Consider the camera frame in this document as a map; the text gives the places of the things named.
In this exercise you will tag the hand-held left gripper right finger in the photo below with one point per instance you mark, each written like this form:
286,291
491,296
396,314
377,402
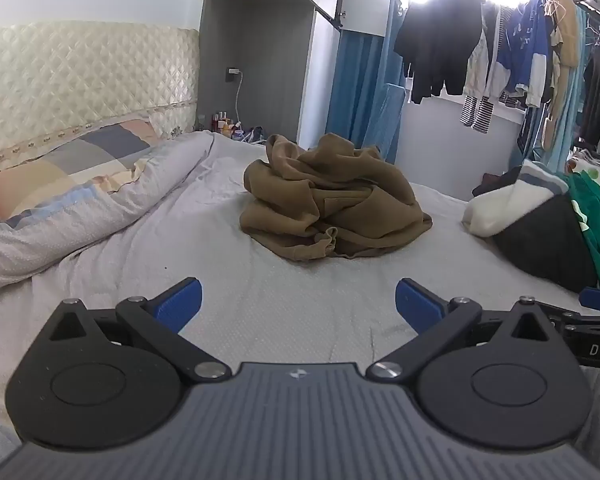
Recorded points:
419,305

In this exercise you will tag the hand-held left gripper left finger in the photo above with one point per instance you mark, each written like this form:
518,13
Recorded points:
180,302

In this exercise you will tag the brown hoodie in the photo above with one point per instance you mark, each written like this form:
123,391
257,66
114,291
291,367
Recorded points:
330,200

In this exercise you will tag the black garment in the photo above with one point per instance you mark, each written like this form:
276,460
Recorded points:
545,240

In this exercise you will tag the white rolled duvet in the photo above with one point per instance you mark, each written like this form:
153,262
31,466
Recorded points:
80,230

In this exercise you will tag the white grey folded sweater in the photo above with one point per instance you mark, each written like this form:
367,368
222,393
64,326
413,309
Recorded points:
500,210

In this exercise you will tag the polka dot cloth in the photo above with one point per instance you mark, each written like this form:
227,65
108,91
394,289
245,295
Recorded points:
590,162

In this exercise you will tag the red stool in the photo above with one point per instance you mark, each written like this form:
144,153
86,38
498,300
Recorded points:
487,182

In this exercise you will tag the patchwork pillow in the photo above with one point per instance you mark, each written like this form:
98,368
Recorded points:
80,160

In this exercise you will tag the group of toiletry bottles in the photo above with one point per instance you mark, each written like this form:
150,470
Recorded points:
222,122

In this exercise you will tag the blue covered chair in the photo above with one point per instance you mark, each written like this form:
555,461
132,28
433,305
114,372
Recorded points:
391,120

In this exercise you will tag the striped hanging garment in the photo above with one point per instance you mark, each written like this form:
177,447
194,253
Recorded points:
477,112

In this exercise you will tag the black hanging dress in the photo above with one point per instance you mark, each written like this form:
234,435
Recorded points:
597,85

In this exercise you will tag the blue curtain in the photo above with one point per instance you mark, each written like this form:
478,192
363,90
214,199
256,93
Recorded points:
355,85

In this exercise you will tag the cream hanging shirt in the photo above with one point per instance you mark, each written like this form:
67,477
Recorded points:
480,60

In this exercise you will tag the blue white hanging jacket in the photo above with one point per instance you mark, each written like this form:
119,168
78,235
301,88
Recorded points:
525,45

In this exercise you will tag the black hanging jacket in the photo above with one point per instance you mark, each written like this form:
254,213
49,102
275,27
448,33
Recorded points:
440,40

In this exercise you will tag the tan hanging garment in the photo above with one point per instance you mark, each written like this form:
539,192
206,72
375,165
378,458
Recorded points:
567,30

